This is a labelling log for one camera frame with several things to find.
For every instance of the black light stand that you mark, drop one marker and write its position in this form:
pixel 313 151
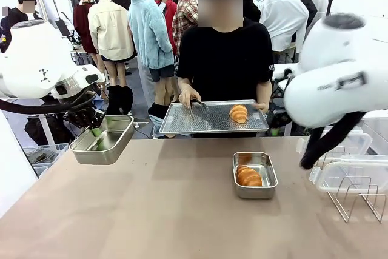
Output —
pixel 331 1

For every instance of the person's left hand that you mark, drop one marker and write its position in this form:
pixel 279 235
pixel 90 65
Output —
pixel 261 107

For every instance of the background person in black clothes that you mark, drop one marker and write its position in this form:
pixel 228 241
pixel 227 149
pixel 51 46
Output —
pixel 22 10

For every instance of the mannequin in blue fleece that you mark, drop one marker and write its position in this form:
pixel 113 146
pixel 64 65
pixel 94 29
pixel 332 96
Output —
pixel 151 37

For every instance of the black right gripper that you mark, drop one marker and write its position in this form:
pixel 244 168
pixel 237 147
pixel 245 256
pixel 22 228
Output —
pixel 279 118

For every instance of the person's right hand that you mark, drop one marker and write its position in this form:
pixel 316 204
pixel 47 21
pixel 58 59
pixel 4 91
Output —
pixel 189 96

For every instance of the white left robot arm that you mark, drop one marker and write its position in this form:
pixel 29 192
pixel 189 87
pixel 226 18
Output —
pixel 33 62

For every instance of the person in black T-shirt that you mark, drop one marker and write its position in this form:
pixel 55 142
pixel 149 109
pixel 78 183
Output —
pixel 224 59

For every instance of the mannequin in plaid shirt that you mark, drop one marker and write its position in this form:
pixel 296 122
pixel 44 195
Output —
pixel 185 13

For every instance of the metal tongs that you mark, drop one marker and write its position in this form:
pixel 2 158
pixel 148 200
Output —
pixel 198 108

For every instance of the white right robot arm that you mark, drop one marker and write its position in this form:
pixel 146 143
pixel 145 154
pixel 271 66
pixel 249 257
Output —
pixel 339 71

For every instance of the perforated metal baking tray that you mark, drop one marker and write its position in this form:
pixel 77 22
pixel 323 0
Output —
pixel 212 121

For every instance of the person's left forearm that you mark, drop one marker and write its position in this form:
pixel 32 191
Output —
pixel 263 92

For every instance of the mannequin in black jacket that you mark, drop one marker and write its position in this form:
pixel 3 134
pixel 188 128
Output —
pixel 309 7

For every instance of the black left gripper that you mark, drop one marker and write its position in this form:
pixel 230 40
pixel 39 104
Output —
pixel 85 117

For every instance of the grey plastic storage crate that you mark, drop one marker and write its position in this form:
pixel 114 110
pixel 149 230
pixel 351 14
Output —
pixel 45 156

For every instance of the mannequin in maroon dress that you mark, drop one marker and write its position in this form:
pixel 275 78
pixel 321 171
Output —
pixel 83 28

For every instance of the clear plastic clip lid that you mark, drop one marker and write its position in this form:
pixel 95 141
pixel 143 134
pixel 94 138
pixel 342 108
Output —
pixel 348 174
pixel 360 142

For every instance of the mannequin in cream jacket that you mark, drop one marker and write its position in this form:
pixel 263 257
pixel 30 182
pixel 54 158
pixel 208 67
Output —
pixel 110 34

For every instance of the rectangular stainless steel container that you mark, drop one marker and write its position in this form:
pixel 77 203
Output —
pixel 100 153
pixel 257 190

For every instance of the mannequin in black coat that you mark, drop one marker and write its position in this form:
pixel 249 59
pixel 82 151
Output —
pixel 251 10

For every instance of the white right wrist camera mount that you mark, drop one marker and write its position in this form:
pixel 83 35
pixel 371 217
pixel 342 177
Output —
pixel 282 74

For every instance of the mannequin in red jacket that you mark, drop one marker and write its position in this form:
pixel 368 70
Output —
pixel 169 13

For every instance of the golden croissant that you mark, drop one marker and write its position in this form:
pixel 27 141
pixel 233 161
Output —
pixel 239 113
pixel 248 176

